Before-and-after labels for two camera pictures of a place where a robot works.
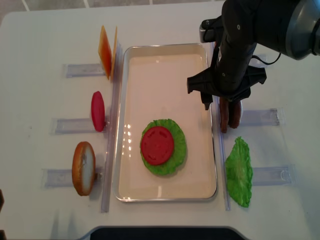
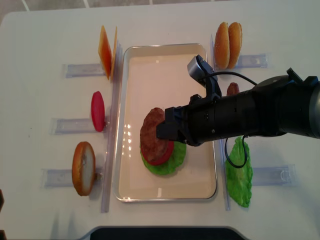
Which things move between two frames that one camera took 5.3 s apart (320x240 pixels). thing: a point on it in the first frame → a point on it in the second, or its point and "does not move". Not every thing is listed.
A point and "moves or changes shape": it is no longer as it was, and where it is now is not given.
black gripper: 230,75 → 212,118
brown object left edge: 2,200 does not move
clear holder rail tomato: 66,126 does not move
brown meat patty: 224,110 moves or changes shape
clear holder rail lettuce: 275,176 does not move
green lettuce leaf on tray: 179,155 does not move
